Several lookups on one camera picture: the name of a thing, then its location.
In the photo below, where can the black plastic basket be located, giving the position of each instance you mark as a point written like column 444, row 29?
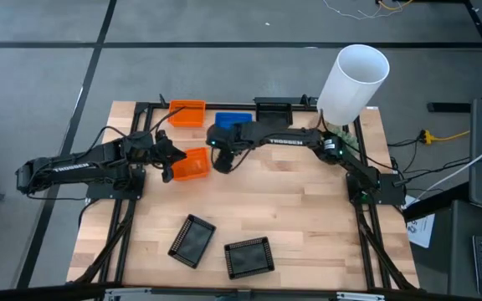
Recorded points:
column 191, row 241
column 273, row 112
column 249, row 257

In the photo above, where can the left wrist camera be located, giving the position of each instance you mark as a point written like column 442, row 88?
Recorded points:
column 161, row 136

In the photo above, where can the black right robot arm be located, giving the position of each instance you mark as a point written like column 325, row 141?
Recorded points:
column 291, row 138

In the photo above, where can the black aluminium table frame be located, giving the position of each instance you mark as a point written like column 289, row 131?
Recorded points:
column 232, row 105

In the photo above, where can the black desk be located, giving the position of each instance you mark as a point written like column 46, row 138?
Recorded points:
column 454, row 259

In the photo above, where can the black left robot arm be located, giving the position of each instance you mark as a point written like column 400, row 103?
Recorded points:
column 69, row 167

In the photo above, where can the grey metal bracket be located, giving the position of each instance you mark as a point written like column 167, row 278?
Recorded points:
column 132, row 296
column 360, row 297

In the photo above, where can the white shade wooden base lamp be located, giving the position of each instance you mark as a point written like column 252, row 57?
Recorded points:
column 352, row 83

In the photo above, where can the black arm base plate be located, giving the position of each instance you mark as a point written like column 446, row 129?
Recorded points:
column 98, row 190
column 391, row 188

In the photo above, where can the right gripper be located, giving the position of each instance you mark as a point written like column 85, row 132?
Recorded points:
column 225, row 161

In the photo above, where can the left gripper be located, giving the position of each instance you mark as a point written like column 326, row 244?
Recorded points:
column 145, row 151

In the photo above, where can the black floor bar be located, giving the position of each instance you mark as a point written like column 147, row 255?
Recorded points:
column 448, row 107

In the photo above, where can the white paper sheet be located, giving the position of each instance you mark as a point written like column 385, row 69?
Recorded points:
column 423, row 232

